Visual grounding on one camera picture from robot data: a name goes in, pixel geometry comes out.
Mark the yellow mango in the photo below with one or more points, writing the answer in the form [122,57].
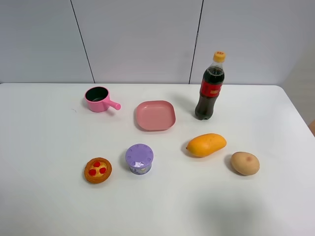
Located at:
[205,145]

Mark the pink square plate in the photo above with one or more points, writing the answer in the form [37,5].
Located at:
[157,115]

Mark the purple lidded cup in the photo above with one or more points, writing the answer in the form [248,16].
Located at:
[139,158]

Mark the pink toy saucepan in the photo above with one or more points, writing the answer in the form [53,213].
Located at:
[98,100]

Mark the cola bottle yellow cap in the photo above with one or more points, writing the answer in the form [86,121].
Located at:
[212,82]

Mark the toy fruit tart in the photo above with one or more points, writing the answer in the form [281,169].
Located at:
[97,170]

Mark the brown potato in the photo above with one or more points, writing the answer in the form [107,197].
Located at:
[245,163]

